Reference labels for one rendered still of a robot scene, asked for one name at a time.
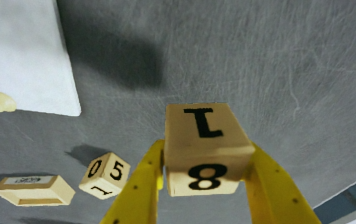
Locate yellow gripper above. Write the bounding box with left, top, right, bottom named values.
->
left=99, top=139, right=321, bottom=224

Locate cream number cube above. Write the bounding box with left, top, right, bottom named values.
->
left=79, top=152, right=130, bottom=199
left=164, top=103, right=254, bottom=196

